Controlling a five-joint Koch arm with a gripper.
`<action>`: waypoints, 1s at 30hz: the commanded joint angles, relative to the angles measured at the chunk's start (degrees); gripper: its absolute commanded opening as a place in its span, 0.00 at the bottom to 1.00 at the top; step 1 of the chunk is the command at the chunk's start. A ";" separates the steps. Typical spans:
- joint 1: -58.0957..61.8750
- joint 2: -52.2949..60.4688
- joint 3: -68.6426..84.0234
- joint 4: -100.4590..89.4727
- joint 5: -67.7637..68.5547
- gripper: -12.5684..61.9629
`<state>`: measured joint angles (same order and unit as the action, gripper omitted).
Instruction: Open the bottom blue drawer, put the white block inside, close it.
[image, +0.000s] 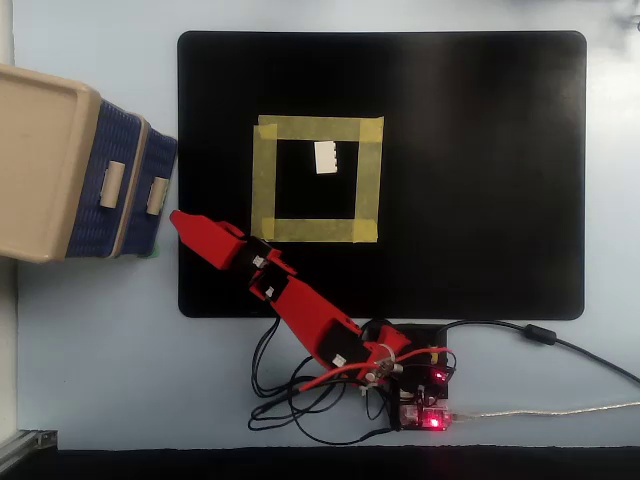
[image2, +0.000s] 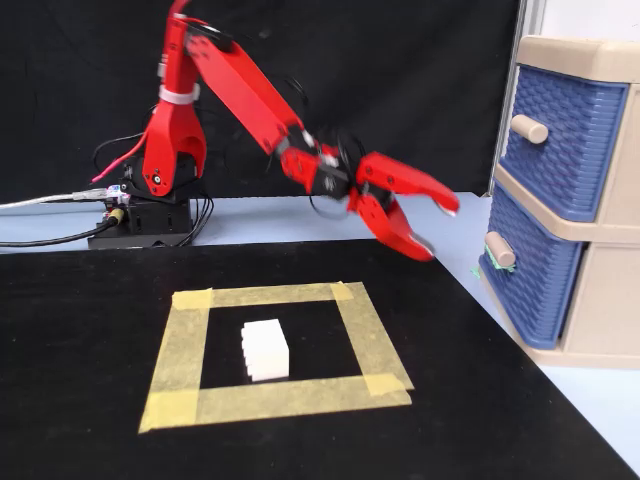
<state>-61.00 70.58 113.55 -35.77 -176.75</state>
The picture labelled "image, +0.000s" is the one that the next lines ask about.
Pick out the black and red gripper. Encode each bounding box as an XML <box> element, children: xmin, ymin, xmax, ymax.
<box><xmin>169</xmin><ymin>209</ymin><xmax>276</xmax><ymax>276</ymax></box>

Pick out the blue woven-pattern drawer green-taped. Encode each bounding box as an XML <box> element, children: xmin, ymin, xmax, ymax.
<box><xmin>116</xmin><ymin>126</ymin><xmax>179</xmax><ymax>259</ymax></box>

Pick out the white cube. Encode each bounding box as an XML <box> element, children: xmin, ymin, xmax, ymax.
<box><xmin>313</xmin><ymin>140</ymin><xmax>340</xmax><ymax>176</ymax></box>

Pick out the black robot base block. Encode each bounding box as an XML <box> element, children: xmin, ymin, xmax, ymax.
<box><xmin>359</xmin><ymin>321</ymin><xmax>454</xmax><ymax>402</ymax></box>

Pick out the blue woven-pattern drawer closed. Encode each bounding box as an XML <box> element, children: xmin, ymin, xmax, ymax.
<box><xmin>64</xmin><ymin>99</ymin><xmax>147</xmax><ymax>260</ymax></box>

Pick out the beige plastic drawer cabinet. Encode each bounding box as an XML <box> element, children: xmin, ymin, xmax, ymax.
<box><xmin>0</xmin><ymin>63</ymin><xmax>151</xmax><ymax>265</ymax></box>

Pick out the yellow masking tape strip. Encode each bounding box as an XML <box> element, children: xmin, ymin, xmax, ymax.
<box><xmin>250</xmin><ymin>217</ymin><xmax>380</xmax><ymax>245</ymax></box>
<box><xmin>352</xmin><ymin>117</ymin><xmax>385</xmax><ymax>244</ymax></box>
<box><xmin>256</xmin><ymin>115</ymin><xmax>385</xmax><ymax>142</ymax></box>
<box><xmin>250</xmin><ymin>124</ymin><xmax>279</xmax><ymax>239</ymax></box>

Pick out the white zip tie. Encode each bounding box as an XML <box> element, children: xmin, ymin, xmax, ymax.
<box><xmin>358</xmin><ymin>343</ymin><xmax>400</xmax><ymax>397</ymax></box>

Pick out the black rectangular work mat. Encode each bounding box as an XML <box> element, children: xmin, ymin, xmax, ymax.
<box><xmin>176</xmin><ymin>30</ymin><xmax>588</xmax><ymax>320</ymax></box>

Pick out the controller circuit board with LEDs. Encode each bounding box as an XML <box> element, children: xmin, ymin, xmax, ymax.
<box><xmin>396</xmin><ymin>398</ymin><xmax>454</xmax><ymax>433</ymax></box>

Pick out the black servo wires bundle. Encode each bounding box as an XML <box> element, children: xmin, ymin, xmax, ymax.
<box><xmin>247</xmin><ymin>316</ymin><xmax>402</xmax><ymax>447</ymax></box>

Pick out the red wire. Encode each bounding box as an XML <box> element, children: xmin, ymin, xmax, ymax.
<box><xmin>298</xmin><ymin>346</ymin><xmax>457</xmax><ymax>394</ymax></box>

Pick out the aluminium frame profile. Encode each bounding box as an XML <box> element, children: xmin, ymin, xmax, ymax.
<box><xmin>0</xmin><ymin>428</ymin><xmax>59</xmax><ymax>453</ymax></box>

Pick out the black power cable with ferrite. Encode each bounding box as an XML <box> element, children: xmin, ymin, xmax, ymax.
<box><xmin>433</xmin><ymin>318</ymin><xmax>640</xmax><ymax>387</ymax></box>

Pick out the silver USB cable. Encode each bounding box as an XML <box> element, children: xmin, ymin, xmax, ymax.
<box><xmin>448</xmin><ymin>401</ymin><xmax>640</xmax><ymax>422</ymax></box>

